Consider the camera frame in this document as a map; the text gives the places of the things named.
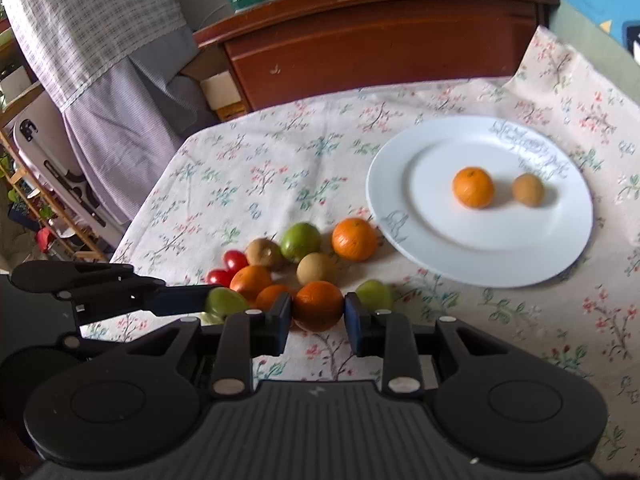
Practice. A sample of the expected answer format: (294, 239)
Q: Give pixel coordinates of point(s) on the checked cloth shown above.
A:
(85, 20)

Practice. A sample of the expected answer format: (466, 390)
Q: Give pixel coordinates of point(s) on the floral tablecloth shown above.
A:
(300, 160)

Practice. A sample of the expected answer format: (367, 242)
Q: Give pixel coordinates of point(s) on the red cherry tomato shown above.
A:
(235, 260)
(218, 277)

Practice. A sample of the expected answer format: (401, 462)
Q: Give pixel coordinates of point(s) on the large orange mandarin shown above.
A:
(354, 239)

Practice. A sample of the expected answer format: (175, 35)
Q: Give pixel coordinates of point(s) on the round green jujube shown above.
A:
(300, 241)

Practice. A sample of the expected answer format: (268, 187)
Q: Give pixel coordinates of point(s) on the brown kiwi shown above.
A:
(263, 253)

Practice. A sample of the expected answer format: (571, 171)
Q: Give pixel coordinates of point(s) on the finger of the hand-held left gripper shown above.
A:
(85, 345)
(185, 300)

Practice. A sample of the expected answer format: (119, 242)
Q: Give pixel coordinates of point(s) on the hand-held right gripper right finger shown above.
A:
(352, 320)

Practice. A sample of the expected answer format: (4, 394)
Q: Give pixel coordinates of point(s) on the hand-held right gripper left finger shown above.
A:
(282, 317)

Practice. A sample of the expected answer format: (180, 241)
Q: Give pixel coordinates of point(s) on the white plastic chair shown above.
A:
(50, 150)

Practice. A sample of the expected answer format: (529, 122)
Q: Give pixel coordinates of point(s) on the lilac striped cloth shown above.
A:
(130, 135)

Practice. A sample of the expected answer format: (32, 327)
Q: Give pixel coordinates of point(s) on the wooden shelf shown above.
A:
(25, 195)

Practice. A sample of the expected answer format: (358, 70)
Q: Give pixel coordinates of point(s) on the brown wooden headboard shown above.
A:
(375, 45)

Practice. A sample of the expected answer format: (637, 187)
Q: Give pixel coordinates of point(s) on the white plate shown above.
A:
(450, 245)

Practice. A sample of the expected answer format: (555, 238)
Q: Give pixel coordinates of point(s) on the small green jujube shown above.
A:
(210, 318)

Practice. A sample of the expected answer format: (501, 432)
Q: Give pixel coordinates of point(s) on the small cardboard carton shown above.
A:
(220, 92)

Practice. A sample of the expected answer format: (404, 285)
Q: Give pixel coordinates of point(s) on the brown longan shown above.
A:
(316, 268)
(528, 190)

